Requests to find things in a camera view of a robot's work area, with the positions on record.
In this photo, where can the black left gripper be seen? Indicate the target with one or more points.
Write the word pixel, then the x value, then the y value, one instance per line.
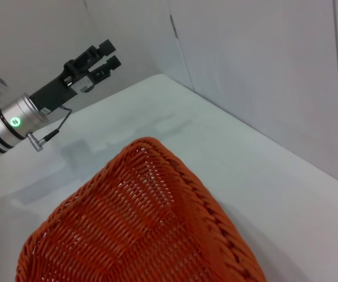
pixel 60 88

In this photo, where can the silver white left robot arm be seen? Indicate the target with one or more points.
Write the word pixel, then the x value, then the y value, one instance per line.
pixel 7 129

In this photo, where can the orange woven plastic basket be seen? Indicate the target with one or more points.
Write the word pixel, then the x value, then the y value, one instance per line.
pixel 133 229

